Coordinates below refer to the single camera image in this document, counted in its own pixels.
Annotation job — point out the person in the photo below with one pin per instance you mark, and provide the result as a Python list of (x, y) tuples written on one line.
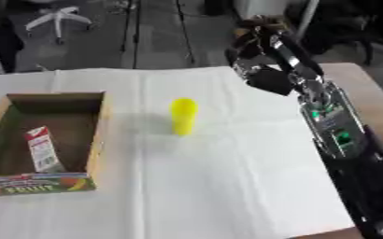
[(1, 34)]

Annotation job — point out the white swivel chair base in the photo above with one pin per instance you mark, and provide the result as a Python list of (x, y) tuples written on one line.
[(58, 19)]

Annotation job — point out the black tripod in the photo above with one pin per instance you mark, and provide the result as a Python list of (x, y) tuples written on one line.
[(146, 31)]

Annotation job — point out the open cardboard box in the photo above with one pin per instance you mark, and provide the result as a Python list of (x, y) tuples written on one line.
[(42, 144)]

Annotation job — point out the yellow plastic cup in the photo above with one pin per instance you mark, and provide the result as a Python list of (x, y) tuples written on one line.
[(183, 115)]

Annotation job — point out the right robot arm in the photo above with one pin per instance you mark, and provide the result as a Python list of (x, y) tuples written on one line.
[(344, 149)]

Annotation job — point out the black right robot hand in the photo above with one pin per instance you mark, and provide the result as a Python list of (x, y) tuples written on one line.
[(268, 76)]

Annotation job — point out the black office chair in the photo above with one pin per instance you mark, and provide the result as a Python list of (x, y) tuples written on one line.
[(342, 25)]

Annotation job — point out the red and white carton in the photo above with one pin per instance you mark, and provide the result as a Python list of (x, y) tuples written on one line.
[(43, 150)]

